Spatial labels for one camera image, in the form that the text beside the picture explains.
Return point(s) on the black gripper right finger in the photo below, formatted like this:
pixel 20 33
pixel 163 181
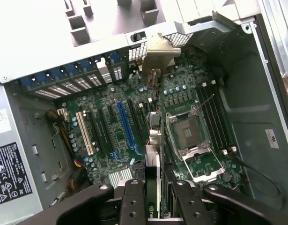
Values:
pixel 225 204

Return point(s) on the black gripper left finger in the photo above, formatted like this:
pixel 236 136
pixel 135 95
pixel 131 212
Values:
pixel 92 201

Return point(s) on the round coin cell battery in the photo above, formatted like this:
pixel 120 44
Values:
pixel 226 176

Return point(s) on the metal socket cover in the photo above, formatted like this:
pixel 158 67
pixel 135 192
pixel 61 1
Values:
pixel 204 178

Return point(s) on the silver chipset heat sink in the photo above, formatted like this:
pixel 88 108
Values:
pixel 120 177

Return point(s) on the white expansion slot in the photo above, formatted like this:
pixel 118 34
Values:
pixel 84 133

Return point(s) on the black expansion slot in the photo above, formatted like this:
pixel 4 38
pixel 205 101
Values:
pixel 135 122
pixel 105 129
pixel 94 129

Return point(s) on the CPU socket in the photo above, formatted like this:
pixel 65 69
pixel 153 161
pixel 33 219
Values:
pixel 188 131

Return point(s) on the blue expansion slot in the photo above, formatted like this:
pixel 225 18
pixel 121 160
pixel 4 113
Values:
pixel 126 124

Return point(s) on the black RAM slot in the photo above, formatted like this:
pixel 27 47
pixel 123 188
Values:
pixel 219 114
pixel 211 117

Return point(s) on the green motherboard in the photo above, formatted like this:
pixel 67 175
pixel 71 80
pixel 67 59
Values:
pixel 104 98

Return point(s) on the thin metal locking lever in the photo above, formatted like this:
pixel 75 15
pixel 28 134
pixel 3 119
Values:
pixel 207 100

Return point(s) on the grey power supply unit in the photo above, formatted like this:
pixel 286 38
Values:
pixel 8 131

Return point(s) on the open grey PC case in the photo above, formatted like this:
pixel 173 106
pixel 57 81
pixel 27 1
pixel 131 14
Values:
pixel 246 93

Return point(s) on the grey parts rack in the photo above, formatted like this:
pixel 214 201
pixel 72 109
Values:
pixel 106 21

